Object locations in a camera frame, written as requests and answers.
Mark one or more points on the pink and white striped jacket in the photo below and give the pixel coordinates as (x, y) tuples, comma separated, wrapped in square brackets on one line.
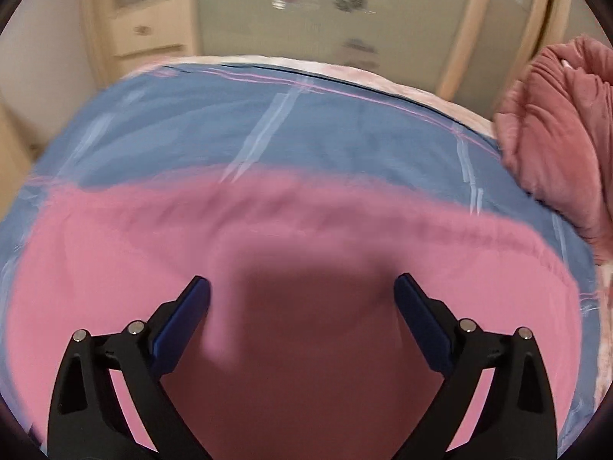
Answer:
[(119, 249)]

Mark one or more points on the dusty pink quilt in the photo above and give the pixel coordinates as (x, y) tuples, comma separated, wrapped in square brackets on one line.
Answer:
[(560, 143)]

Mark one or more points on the beige drawer cabinet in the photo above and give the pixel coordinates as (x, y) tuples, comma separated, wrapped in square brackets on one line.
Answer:
[(143, 28)]

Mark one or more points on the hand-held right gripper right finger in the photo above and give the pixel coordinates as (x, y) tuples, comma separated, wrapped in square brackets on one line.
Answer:
[(421, 326)]

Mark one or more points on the blue striped bed sheet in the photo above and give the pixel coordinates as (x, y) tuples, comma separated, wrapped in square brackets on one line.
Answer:
[(191, 124)]

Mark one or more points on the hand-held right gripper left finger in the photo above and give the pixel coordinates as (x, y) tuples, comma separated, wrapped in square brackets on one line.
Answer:
[(184, 326)]

